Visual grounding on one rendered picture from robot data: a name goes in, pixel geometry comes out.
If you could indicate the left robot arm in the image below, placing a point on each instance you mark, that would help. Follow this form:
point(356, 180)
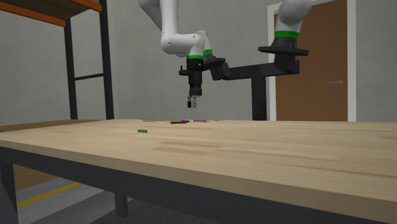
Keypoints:
point(289, 20)

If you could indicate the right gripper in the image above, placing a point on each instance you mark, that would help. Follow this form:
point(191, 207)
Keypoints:
point(194, 71)

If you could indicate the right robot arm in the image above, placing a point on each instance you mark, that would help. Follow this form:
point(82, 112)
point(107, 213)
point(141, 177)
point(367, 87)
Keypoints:
point(164, 13)

